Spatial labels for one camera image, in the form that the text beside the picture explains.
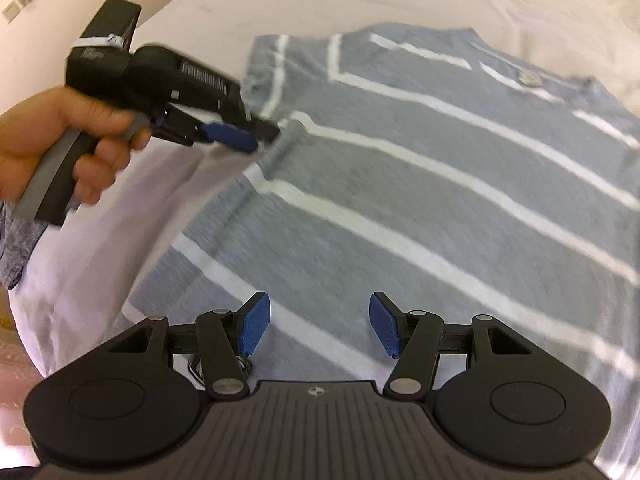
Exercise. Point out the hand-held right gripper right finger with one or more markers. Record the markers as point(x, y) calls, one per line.
point(385, 325)

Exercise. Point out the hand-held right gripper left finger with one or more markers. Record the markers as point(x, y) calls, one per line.
point(255, 322)

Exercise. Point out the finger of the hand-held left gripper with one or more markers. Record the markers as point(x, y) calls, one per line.
point(265, 130)
point(230, 137)

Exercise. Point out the grey white striped shirt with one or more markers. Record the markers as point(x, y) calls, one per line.
point(400, 200)

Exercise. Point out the person's left hand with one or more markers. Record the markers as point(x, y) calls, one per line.
point(35, 130)

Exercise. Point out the white bed blanket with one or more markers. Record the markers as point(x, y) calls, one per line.
point(125, 220)

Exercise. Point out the pink patterned cloth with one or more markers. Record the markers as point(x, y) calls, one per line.
point(15, 400)

